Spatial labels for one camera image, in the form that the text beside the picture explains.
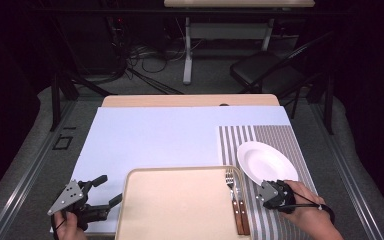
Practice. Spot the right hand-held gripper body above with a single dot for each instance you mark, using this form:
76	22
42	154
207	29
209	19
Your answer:
268	193

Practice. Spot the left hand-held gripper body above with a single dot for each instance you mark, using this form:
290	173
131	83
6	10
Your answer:
69	196

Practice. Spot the white plate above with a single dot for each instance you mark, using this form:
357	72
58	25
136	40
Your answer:
263	161

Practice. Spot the beige tray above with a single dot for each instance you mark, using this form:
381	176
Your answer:
180	203

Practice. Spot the person's left hand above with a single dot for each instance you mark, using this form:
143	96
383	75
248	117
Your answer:
70	231

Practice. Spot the person's right hand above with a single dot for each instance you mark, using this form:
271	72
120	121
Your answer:
308	210

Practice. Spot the striped placemat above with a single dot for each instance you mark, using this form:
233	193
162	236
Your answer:
273	133

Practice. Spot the pale blue table sheet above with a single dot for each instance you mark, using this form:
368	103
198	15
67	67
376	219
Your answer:
146	140

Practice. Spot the black metal stand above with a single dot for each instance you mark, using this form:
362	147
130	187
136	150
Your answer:
328	106
56	100

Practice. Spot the black folding chair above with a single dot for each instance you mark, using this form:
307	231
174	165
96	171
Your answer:
256	66

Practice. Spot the white-legged desk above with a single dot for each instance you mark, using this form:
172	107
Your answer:
188	50

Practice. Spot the metal floor rail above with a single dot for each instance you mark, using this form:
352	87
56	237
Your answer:
346	173
30	173

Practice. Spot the black floor socket frame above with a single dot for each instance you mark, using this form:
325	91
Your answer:
55	142

